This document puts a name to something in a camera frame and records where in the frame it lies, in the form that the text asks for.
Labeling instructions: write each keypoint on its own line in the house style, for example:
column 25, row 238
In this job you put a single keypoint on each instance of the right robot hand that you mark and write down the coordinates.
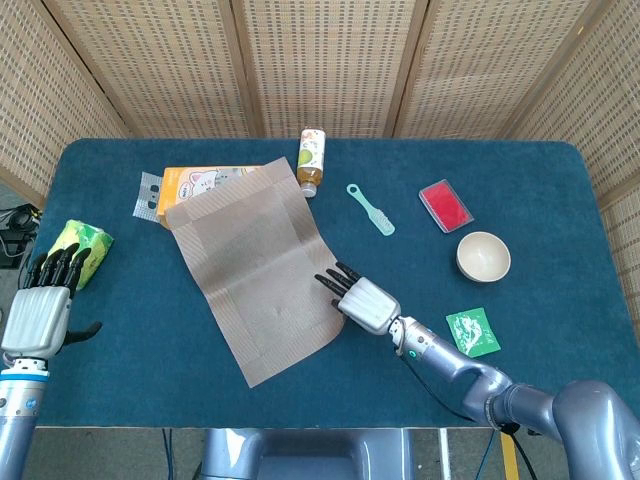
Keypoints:
column 370, row 305

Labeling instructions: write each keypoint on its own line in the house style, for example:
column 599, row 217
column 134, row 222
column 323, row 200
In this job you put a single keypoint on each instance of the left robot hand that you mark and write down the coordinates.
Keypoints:
column 37, row 320

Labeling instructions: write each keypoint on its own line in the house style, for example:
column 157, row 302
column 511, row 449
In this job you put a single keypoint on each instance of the brown woven placemat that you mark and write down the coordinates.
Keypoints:
column 255, row 280

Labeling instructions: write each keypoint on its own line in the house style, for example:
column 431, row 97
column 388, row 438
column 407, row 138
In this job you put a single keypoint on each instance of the beige bowl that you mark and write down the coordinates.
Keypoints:
column 482, row 257

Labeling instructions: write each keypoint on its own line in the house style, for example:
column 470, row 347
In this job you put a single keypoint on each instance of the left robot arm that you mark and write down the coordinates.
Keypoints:
column 15, row 405

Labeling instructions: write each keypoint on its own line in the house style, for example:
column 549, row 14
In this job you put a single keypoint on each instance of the mint green brush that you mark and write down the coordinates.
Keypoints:
column 377, row 217

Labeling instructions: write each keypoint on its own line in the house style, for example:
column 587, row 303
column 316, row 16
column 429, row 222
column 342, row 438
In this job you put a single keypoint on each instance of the green tissue packet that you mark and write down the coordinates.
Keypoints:
column 95, row 240

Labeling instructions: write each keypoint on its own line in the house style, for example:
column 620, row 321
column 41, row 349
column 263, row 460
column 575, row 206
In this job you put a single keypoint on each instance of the green tea sachet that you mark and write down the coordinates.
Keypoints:
column 472, row 332

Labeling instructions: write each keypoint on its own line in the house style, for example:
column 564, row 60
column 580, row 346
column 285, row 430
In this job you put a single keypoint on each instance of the teal felt table cover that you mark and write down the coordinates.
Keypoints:
column 150, row 340

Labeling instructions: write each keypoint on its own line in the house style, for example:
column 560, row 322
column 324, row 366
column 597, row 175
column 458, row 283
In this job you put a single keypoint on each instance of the red pad clear case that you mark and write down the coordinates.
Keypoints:
column 446, row 205

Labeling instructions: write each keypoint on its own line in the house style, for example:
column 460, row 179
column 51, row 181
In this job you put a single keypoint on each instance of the tea bottle white cap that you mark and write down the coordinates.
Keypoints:
column 311, row 160

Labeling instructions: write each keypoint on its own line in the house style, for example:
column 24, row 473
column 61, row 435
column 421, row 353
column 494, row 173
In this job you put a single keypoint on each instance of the grey robot torso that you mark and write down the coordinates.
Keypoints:
column 310, row 455

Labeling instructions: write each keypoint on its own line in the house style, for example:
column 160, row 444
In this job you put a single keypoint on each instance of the white table leg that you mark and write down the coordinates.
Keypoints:
column 444, row 455

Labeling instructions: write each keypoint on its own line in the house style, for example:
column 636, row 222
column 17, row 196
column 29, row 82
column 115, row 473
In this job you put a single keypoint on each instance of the orange cat tissue pack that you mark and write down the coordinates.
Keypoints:
column 172, row 192

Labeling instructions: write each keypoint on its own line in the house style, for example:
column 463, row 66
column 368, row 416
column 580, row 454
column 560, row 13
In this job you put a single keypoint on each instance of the woven bamboo folding screen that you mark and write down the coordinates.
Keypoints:
column 325, row 65

